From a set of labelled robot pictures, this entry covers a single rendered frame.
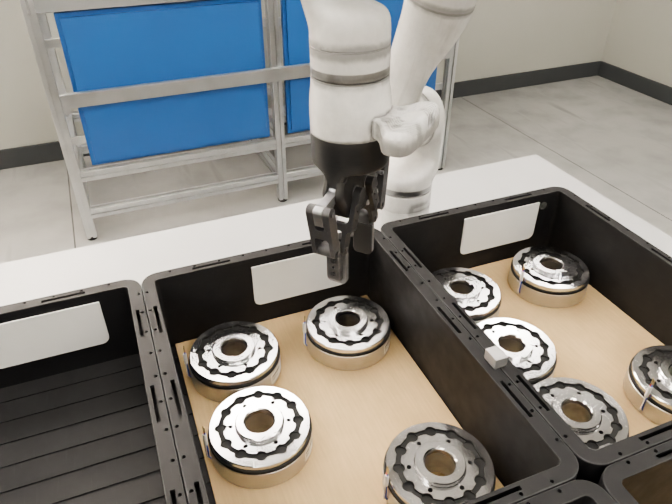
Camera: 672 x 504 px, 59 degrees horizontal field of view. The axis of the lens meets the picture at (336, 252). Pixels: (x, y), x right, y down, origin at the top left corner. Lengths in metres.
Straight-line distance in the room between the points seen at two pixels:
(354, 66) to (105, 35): 1.87
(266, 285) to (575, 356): 0.39
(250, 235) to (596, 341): 0.68
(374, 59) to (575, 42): 4.04
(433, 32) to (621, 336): 0.45
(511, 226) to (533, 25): 3.41
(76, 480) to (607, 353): 0.61
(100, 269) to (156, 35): 1.34
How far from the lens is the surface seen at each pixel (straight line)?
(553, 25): 4.35
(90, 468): 0.67
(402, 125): 0.51
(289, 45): 2.48
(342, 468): 0.62
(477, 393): 0.61
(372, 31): 0.50
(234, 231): 1.20
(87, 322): 0.73
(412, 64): 0.84
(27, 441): 0.72
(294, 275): 0.75
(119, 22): 2.33
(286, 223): 1.22
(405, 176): 0.95
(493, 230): 0.87
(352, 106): 0.51
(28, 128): 3.36
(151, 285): 0.70
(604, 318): 0.85
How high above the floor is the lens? 1.34
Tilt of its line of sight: 34 degrees down
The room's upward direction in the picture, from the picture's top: straight up
